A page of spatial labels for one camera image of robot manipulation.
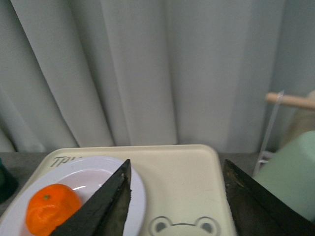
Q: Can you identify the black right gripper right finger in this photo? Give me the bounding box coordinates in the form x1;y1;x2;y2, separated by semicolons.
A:
223;159;315;236

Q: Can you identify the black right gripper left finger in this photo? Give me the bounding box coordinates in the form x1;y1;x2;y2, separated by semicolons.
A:
51;159;131;236

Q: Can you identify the white round plate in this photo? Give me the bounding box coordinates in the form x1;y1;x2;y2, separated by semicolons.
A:
19;155;148;236

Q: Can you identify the orange mandarin fruit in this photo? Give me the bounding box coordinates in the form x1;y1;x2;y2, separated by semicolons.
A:
25;183;82;236

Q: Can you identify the green plastic cup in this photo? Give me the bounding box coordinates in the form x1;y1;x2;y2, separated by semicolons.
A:
254;131;315;222

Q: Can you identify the cream bear serving tray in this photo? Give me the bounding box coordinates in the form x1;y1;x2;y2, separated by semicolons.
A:
0;145;237;236

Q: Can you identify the dark green mug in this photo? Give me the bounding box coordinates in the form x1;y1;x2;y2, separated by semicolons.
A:
0;160;19;204

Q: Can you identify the beige plastic cup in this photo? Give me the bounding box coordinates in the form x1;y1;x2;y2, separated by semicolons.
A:
279;90;315;149

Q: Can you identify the cup rack with wooden bar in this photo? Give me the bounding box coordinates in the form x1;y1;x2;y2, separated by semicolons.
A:
253;90;315;176

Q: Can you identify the grey curtain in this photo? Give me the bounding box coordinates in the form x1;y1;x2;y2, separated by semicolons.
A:
0;0;315;152

